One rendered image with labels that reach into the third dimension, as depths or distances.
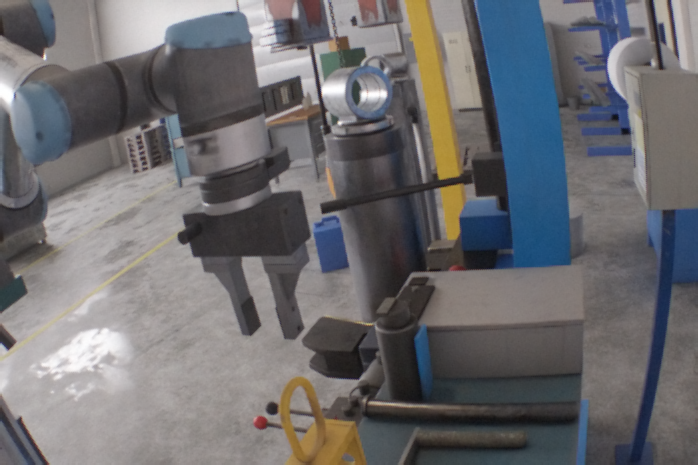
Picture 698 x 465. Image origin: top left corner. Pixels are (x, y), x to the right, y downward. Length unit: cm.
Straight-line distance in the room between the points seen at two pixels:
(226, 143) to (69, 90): 19
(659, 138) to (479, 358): 82
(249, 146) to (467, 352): 65
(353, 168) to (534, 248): 50
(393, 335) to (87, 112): 65
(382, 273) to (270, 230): 98
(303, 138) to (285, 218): 696
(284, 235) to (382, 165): 90
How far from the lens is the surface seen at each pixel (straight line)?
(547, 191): 132
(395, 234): 146
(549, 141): 129
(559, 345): 102
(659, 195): 154
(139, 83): 59
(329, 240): 440
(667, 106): 150
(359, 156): 140
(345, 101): 139
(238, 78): 51
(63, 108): 54
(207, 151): 52
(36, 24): 110
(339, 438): 74
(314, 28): 129
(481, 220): 157
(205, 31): 51
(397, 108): 279
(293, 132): 753
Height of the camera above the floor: 170
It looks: 19 degrees down
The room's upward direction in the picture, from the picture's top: 11 degrees counter-clockwise
